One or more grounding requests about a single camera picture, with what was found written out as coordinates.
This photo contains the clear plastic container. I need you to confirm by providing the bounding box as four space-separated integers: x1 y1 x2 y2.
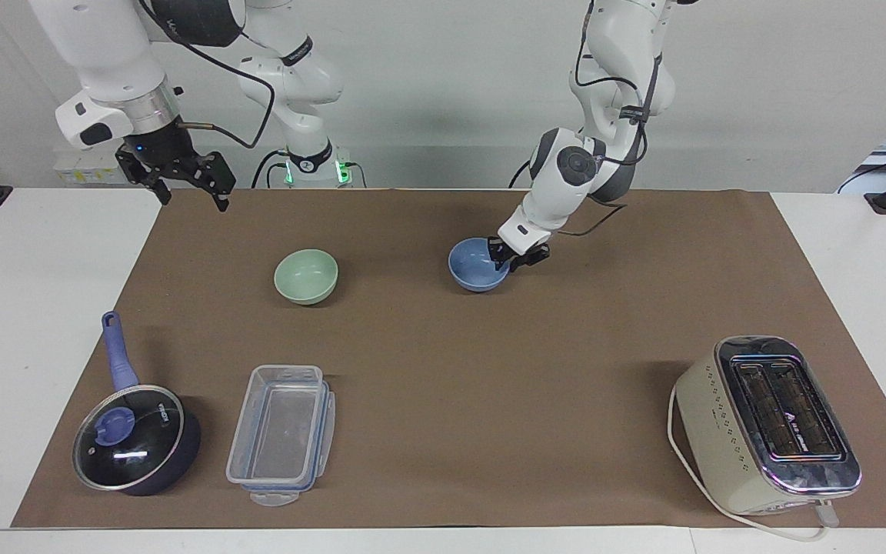
225 365 336 508

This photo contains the glass lid with blue knob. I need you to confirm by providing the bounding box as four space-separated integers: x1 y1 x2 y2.
72 385 185 492

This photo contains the white toaster cable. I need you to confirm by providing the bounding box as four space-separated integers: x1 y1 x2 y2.
667 383 841 543

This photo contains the black cable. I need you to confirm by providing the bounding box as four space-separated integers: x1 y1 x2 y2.
571 0 663 167
835 137 886 195
555 203 628 238
138 0 277 150

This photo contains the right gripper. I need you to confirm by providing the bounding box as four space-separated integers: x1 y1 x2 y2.
115 115 238 213

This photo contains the blue bowl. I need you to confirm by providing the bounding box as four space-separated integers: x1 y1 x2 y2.
448 237 511 293

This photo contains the green bowl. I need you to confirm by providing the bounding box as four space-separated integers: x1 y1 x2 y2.
274 249 339 306

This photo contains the cream and chrome toaster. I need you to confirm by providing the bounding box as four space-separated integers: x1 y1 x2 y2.
674 335 864 517

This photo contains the blue saucepan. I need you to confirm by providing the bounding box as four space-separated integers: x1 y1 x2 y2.
72 311 202 497

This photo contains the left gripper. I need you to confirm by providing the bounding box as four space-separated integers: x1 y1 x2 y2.
487 237 551 274

